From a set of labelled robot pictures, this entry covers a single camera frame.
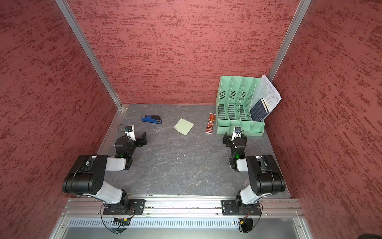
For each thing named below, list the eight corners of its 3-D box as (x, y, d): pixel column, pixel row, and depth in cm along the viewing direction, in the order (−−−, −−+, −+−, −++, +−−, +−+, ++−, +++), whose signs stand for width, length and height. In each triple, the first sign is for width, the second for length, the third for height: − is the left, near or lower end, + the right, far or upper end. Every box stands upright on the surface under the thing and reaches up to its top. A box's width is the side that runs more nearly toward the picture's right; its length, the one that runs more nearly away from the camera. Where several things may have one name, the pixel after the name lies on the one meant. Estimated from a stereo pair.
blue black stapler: (141, 123, 111) (139, 119, 108) (142, 119, 114) (141, 115, 111) (161, 123, 111) (160, 119, 108) (162, 119, 114) (161, 115, 111)
